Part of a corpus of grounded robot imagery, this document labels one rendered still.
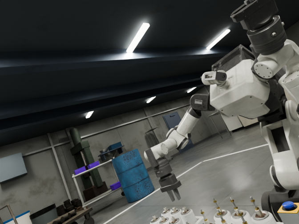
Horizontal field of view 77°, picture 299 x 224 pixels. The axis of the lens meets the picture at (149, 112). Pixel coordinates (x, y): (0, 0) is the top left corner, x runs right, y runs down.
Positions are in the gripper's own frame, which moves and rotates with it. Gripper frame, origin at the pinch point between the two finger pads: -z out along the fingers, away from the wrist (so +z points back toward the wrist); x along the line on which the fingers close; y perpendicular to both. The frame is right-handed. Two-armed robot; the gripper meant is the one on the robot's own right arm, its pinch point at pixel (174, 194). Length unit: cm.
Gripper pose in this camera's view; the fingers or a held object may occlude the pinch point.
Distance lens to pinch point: 105.9
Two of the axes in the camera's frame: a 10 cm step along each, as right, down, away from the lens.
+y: 5.7, -0.9, 8.2
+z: -4.1, -8.9, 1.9
